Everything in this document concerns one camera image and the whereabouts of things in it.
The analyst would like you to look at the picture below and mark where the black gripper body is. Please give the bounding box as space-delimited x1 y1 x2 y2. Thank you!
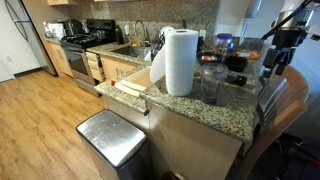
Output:
263 30 307 79

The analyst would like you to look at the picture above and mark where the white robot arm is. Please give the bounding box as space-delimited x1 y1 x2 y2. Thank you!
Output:
262 0 320 79

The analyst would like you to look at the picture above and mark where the dark glass bottle by sink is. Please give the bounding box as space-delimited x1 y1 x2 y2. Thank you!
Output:
115 25 124 45

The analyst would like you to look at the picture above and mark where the orange snack package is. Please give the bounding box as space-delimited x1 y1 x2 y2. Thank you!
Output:
236 50 260 60

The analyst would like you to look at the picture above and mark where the wooden chair near robot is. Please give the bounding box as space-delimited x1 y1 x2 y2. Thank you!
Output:
235 66 309 180

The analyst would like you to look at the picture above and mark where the clear jar with purple lid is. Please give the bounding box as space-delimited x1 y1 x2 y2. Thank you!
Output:
214 33 234 52

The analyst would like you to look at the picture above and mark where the dark bowl with food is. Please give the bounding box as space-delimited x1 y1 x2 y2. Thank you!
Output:
196 51 223 65

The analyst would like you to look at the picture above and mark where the clear plastic cup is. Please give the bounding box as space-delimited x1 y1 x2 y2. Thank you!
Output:
201 63 228 104

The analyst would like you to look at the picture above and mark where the white paper towel roll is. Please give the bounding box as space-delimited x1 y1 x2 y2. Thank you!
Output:
150 29 199 96

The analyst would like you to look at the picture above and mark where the kitchen sink with faucet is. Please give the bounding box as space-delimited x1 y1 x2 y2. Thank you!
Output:
113 20 158 61

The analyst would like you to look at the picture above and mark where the wooden cutting board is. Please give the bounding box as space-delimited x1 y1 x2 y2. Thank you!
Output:
122 66 152 91

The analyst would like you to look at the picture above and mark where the black kitchen stove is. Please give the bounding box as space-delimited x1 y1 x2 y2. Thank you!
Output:
60 19 116 96

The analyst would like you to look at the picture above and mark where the stainless steel trash can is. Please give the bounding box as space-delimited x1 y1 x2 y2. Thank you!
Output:
76 110 152 180

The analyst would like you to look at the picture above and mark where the black coffee maker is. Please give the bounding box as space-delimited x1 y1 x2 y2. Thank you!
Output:
65 19 85 36

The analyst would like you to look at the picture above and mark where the stainless steel refrigerator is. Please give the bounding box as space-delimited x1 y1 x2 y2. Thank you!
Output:
4 0 58 76

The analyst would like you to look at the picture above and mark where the white-handled knife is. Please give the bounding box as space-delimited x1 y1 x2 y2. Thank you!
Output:
114 80 145 97

